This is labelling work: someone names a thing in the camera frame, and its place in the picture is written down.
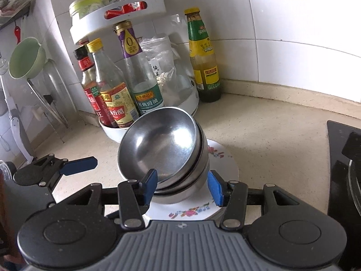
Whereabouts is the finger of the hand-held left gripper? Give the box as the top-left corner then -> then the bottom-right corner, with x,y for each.
34,153 -> 98,187

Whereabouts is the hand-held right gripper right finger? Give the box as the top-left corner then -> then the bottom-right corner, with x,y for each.
207,170 -> 308,230

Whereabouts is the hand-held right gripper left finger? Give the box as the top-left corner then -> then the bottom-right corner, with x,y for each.
53,169 -> 158,230

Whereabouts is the large floral white plate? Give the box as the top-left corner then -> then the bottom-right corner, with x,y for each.
142,138 -> 240,221

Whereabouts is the stainless steel bowl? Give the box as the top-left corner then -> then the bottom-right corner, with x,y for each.
152,158 -> 211,205
118,107 -> 199,182
124,124 -> 210,192

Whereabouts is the white plastic hanging tool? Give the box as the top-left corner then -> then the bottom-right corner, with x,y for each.
0,76 -> 36,161

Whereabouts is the red label soy sauce bottle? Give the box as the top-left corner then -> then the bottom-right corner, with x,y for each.
74,41 -> 119,129

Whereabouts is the yellow label vinegar bottle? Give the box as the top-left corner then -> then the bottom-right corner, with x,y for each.
86,38 -> 140,129

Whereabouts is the glass pot lid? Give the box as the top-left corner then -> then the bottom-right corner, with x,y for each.
28,59 -> 75,130

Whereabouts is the clear bottle purple neck label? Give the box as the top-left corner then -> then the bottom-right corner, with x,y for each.
114,21 -> 165,116

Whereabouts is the green hanging ladle cup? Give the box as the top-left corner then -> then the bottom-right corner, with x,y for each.
8,37 -> 46,79

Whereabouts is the black gas stove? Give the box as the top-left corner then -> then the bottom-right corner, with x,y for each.
326,120 -> 361,232

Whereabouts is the clear plastic bag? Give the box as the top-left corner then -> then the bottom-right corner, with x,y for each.
139,34 -> 195,102

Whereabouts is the green yellow label oil bottle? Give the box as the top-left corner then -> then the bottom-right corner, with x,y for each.
184,8 -> 222,103

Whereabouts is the white rotating condiment rack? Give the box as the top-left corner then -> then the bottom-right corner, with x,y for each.
70,0 -> 199,143

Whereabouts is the jar with green lid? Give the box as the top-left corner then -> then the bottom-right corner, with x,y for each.
69,0 -> 106,20

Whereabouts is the dark wall shelf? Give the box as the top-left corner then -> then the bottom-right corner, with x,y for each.
0,0 -> 31,30

